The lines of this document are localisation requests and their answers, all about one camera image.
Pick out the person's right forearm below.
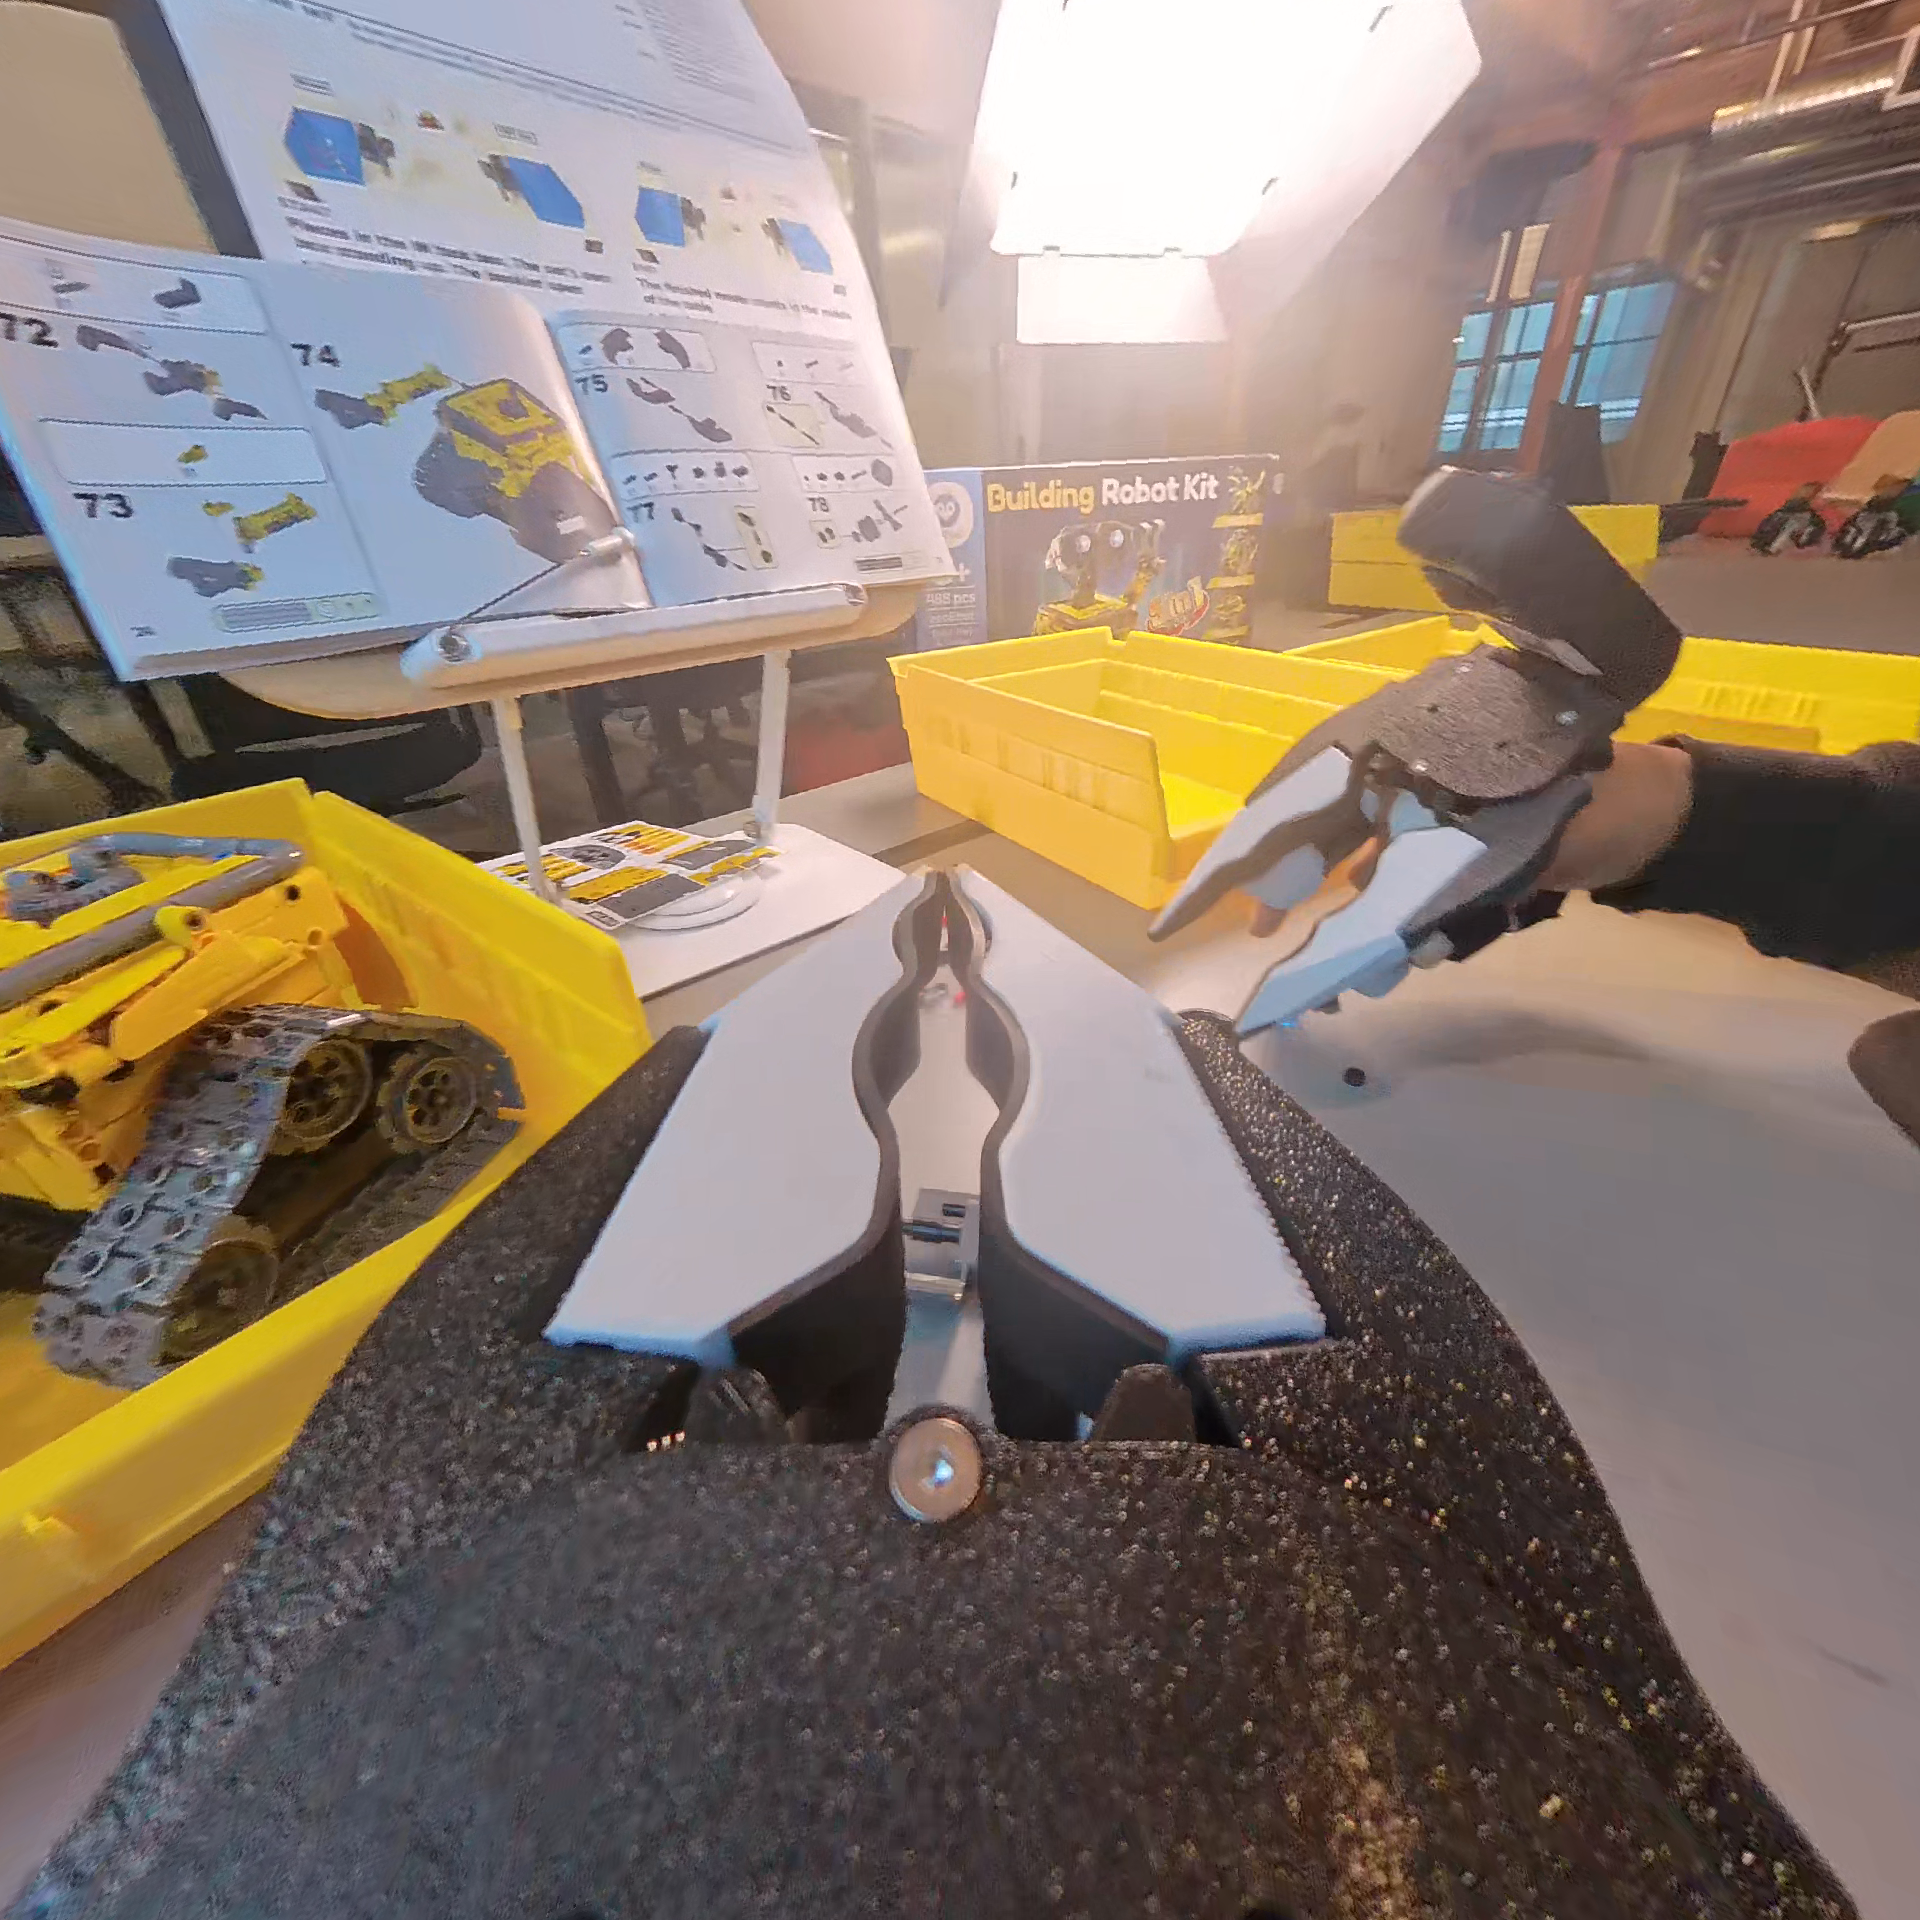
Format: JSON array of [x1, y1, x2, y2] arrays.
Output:
[[1593, 734, 1920, 1002]]

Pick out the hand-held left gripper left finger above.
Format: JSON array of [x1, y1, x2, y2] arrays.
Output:
[[546, 868, 942, 1441]]

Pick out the black office chair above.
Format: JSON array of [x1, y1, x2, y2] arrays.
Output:
[[149, 675, 492, 819]]

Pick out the instruction booklet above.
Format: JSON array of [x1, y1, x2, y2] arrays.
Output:
[[0, 215, 962, 684]]

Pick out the deep yellow plastic bin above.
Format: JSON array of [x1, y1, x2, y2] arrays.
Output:
[[0, 780, 649, 1668]]

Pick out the silver panel toy piece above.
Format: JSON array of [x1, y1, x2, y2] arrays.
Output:
[[899, 1185, 985, 1310]]

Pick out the robot kit box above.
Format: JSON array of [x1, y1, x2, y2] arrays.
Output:
[[921, 456, 1282, 649]]

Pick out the yellow tracked toy robot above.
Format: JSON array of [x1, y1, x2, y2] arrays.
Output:
[[0, 831, 526, 1390]]

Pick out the wide yellow plastic bin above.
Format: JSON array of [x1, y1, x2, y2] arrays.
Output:
[[891, 626, 1412, 910]]

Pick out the yellow black sticker sheet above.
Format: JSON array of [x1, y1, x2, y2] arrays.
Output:
[[483, 814, 781, 936]]

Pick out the printed task sheet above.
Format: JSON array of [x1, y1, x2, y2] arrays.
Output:
[[157, 0, 915, 452]]

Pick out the studio light panel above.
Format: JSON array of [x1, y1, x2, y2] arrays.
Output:
[[972, 0, 1486, 348]]

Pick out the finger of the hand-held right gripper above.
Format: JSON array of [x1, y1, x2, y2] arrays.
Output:
[[1146, 741, 1371, 945], [1233, 824, 1490, 1038]]

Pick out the red wheeled cart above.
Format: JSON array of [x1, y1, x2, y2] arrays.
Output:
[[1712, 419, 1920, 560]]

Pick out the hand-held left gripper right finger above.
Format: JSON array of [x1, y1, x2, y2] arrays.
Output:
[[948, 864, 1329, 1441]]

